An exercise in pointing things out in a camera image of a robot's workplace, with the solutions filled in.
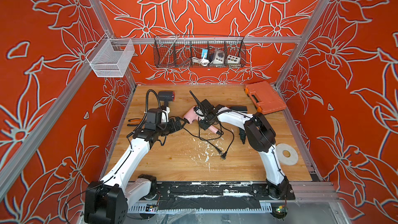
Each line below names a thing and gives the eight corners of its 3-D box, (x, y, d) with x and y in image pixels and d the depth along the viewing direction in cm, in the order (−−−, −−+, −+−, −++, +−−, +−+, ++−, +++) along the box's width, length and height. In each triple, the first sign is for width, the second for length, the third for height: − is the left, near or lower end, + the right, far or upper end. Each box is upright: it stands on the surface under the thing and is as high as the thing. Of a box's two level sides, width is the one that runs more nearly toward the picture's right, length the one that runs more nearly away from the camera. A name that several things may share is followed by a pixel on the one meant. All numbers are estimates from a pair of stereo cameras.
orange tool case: (260, 116, 102) (262, 112, 98) (243, 89, 118) (244, 85, 114) (285, 110, 105) (288, 105, 101) (265, 85, 121) (267, 80, 117)
